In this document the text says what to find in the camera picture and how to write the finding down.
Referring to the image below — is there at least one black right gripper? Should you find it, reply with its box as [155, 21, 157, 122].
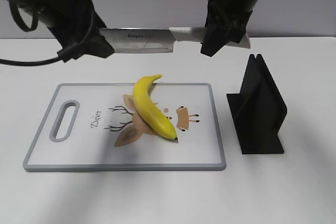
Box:
[201, 0, 258, 57]

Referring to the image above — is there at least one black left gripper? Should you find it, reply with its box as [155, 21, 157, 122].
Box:
[34, 0, 115, 63]

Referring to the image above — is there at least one white-handled kitchen knife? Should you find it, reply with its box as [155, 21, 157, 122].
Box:
[98, 26, 251, 54]

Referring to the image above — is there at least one yellow plastic banana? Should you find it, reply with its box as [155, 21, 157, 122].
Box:
[132, 74, 178, 141]

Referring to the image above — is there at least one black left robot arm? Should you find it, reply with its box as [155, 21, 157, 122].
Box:
[1, 0, 115, 67]

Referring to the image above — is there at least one black knife stand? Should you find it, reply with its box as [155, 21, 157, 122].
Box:
[226, 54, 287, 154]

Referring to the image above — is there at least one white grey-rimmed cutting board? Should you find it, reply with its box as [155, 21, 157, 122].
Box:
[23, 83, 226, 172]

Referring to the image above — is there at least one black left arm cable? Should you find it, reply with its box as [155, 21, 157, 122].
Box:
[0, 0, 87, 66]

